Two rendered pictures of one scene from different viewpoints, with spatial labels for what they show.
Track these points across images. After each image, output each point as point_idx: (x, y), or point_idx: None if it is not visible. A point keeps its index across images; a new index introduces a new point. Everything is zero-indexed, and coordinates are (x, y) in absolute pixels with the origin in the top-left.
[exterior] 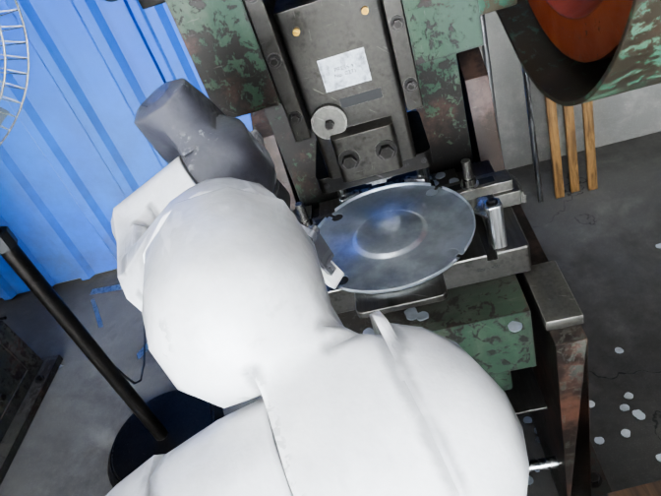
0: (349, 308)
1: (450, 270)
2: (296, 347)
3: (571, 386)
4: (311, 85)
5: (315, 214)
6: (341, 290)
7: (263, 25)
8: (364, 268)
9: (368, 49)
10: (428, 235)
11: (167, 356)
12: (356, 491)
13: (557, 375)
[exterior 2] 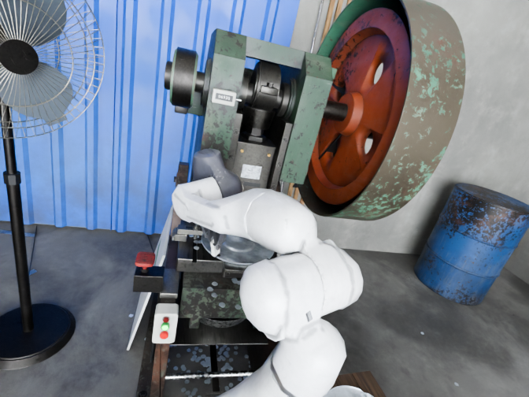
0: (206, 271)
1: None
2: (313, 239)
3: None
4: (236, 172)
5: (193, 225)
6: (207, 261)
7: (234, 142)
8: (227, 252)
9: (263, 168)
10: (255, 247)
11: (284, 229)
12: (334, 276)
13: None
